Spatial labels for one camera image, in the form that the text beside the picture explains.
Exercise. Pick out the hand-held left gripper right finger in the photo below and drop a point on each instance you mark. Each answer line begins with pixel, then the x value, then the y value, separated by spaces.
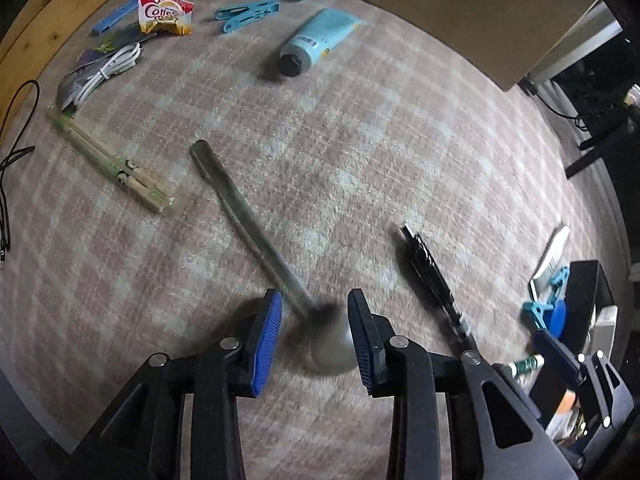
pixel 361 345

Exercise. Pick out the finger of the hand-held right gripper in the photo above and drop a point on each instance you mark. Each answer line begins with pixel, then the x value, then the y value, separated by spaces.
pixel 557 355

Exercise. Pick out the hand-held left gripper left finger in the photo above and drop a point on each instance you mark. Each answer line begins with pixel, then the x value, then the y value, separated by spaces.
pixel 265 345

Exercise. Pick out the black storage box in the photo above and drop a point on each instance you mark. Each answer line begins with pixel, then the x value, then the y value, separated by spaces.
pixel 585 290

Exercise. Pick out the metal spoon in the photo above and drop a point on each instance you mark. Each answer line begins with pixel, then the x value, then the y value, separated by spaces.
pixel 250 225

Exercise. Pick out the green white tube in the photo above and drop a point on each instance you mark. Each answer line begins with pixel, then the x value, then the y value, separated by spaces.
pixel 525 364

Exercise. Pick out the blue round lid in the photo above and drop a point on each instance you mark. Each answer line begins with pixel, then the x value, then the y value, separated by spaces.
pixel 557 316

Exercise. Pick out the light blue clothespin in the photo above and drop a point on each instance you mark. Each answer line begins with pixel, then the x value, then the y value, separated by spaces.
pixel 559 280
pixel 247 21
pixel 535 312
pixel 250 7

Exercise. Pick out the orange white packet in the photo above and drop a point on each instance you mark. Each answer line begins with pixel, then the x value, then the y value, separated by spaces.
pixel 565 410

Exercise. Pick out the pink plaid table cloth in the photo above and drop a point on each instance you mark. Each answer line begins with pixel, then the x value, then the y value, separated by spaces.
pixel 350 185

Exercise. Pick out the black chair leg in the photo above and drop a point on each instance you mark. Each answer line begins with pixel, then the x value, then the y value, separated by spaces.
pixel 600 152

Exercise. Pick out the wrapped wooden chopsticks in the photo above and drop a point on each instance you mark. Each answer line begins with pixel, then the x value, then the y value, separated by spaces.
pixel 110 160

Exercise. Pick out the light blue tube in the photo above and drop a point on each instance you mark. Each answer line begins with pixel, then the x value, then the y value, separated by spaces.
pixel 320 40

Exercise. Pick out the dark foil packet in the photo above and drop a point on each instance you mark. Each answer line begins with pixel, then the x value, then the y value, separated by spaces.
pixel 75 77

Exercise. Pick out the red white candy packet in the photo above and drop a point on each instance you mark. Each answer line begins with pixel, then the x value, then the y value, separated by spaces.
pixel 165 12

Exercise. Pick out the small blue plastic cutter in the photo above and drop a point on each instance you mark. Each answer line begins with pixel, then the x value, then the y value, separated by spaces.
pixel 114 17

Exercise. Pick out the wooden desk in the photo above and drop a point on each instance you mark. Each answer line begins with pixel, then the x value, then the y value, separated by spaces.
pixel 40 35

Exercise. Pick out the grey metal frame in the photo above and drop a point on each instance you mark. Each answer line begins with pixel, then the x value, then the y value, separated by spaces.
pixel 565 55

